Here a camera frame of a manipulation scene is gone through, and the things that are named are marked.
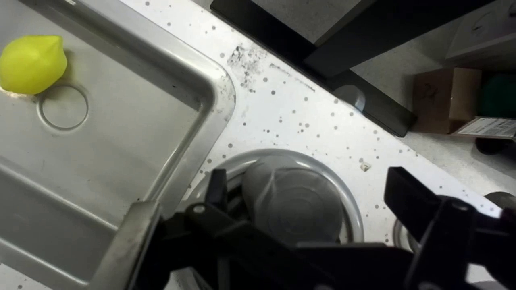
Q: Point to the yellow toy lemon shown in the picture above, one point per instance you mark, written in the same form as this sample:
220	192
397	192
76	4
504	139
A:
33	63

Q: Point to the grey toy sink basin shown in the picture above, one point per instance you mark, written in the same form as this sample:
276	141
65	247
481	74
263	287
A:
133	120

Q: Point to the brown cardboard box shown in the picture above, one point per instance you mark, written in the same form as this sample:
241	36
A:
444	100

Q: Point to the front right stove burner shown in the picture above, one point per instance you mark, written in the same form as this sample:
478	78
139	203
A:
352	229

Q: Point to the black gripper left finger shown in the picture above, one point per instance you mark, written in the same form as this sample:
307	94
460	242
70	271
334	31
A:
228	253

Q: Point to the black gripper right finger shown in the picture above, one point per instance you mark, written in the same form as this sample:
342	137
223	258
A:
452	236

